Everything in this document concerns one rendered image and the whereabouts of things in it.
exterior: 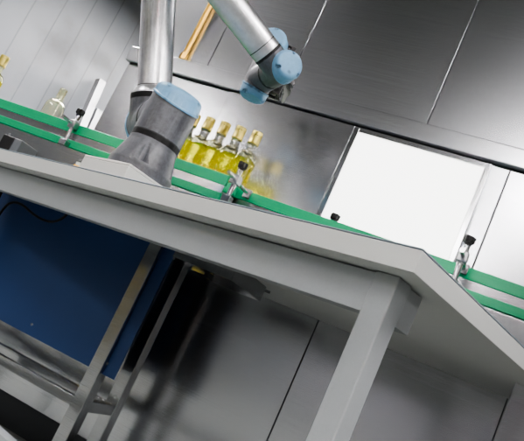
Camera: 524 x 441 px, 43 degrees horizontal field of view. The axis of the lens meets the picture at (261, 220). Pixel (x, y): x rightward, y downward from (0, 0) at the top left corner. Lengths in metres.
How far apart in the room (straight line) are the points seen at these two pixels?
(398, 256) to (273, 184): 1.24
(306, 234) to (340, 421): 0.27
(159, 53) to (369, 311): 0.96
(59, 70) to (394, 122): 3.67
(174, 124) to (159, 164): 0.10
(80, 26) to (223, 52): 3.14
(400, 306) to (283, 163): 1.24
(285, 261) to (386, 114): 1.16
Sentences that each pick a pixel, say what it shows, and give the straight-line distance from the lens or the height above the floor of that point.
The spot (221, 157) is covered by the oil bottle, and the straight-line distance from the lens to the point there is 2.03.
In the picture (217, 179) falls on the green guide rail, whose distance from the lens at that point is 1.88.
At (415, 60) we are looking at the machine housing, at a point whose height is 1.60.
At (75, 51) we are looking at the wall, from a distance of 5.47.
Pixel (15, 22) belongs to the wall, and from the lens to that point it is 5.25.
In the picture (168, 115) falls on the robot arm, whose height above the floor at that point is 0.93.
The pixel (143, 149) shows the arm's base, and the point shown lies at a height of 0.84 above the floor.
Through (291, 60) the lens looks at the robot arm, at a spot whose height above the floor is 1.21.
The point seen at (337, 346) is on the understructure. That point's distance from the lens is 1.95.
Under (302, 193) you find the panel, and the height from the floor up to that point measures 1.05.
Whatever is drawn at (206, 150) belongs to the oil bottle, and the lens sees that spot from 2.06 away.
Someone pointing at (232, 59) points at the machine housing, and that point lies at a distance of 2.42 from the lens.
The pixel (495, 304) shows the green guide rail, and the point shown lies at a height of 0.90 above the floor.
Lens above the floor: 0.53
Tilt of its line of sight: 11 degrees up
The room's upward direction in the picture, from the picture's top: 25 degrees clockwise
